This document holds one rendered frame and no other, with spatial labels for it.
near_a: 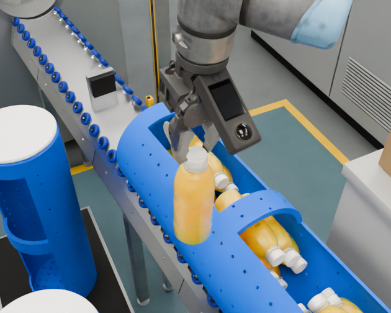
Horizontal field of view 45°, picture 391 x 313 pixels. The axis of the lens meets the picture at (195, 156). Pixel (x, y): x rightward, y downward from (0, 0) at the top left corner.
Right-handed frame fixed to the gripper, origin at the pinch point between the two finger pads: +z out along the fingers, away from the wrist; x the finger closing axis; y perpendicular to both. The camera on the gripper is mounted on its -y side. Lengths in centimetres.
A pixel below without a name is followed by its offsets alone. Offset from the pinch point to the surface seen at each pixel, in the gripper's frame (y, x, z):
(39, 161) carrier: 59, 15, 61
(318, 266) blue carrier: -14, -31, 43
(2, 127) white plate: 77, 21, 60
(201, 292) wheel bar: -2, -8, 58
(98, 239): 73, -5, 148
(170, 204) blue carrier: 13.9, -5.3, 36.6
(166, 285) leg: 38, -24, 151
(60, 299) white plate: 9, 25, 50
